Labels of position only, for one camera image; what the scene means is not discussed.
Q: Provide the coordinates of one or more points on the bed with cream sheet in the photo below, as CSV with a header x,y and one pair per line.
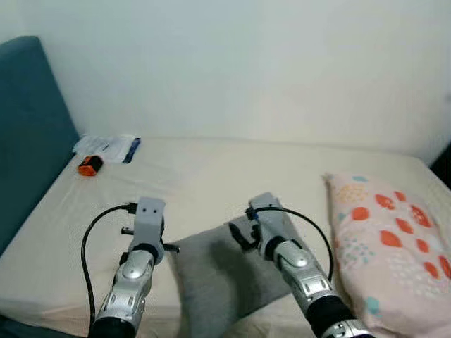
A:
x,y
232,176

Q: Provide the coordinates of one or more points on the white plastic packet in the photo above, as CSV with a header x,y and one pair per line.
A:
x,y
102,146

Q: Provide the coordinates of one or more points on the teal upholstered headboard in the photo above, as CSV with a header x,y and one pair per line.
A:
x,y
28,127

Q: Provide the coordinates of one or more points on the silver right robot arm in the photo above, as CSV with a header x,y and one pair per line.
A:
x,y
303,274

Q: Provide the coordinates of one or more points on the grey woven pillow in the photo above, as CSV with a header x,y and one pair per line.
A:
x,y
211,274

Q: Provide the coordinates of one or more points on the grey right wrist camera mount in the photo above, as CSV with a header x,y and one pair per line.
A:
x,y
271,211

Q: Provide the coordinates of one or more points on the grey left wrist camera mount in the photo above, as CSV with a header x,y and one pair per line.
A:
x,y
149,215

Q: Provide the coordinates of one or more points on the dark blue flat packet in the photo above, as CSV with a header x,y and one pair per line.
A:
x,y
132,150

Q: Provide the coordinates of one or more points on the pink pillow with orange spots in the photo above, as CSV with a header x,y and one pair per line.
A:
x,y
394,260

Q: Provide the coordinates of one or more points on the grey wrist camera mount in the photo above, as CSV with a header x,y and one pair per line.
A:
x,y
149,215
271,211

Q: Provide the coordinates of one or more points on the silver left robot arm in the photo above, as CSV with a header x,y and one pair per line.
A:
x,y
130,289

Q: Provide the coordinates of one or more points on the orange and black small device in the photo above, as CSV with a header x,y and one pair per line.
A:
x,y
89,167

